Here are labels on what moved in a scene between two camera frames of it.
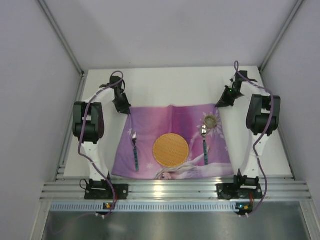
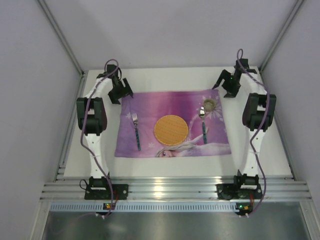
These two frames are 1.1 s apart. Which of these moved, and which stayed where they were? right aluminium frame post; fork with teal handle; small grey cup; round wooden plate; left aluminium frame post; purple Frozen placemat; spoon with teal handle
Moved: spoon with teal handle; round wooden plate; purple Frozen placemat; small grey cup; fork with teal handle
Stayed: right aluminium frame post; left aluminium frame post
